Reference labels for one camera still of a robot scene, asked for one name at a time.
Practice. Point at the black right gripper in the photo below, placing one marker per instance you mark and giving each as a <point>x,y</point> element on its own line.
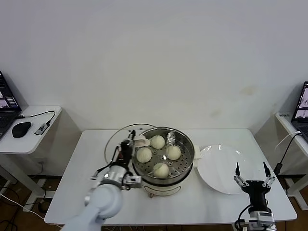
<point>257,192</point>

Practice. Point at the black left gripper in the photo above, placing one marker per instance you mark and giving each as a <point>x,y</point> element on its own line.
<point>125,154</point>

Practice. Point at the round glass lid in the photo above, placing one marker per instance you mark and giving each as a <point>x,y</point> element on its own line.
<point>143,142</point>

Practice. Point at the white steamed baozi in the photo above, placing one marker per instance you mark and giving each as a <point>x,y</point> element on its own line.
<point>161,171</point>
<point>158,142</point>
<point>144,155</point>
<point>173,152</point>

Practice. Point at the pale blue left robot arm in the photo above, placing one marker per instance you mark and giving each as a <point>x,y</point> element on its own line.
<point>106,199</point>

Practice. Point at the stainless steel steamer basket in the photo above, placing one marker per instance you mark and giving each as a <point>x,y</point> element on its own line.
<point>185,151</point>

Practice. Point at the white round plate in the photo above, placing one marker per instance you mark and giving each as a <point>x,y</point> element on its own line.
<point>216,168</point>

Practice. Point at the cream electric cooker base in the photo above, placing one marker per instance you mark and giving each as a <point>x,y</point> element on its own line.
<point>166,188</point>

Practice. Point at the white side table with sticker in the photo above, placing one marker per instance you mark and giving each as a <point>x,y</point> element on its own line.
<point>286,122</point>

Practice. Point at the small printed table sticker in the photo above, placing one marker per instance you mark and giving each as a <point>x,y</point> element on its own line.
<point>284,115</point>

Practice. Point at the black laptop with dark screen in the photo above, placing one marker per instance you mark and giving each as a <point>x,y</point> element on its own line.
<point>300,113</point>

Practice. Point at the grey usb hub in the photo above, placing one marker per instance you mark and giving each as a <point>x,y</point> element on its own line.
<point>41,128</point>

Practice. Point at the white rounded side table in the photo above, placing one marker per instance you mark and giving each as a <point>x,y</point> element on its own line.
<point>26,144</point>

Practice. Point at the black computer mouse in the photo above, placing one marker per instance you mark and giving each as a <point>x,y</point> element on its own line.
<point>21,129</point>

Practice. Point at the dark round floor object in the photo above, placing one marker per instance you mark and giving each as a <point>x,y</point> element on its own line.
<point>43,206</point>

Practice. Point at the black laptop with pink screen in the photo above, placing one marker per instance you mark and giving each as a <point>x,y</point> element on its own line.
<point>7,106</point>

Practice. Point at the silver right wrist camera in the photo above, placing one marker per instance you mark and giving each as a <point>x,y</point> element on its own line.
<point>261,217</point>

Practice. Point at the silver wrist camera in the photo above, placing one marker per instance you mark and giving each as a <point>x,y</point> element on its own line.
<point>261,217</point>
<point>133,182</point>

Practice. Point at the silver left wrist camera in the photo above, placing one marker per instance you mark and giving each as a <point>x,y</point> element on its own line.
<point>133,182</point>

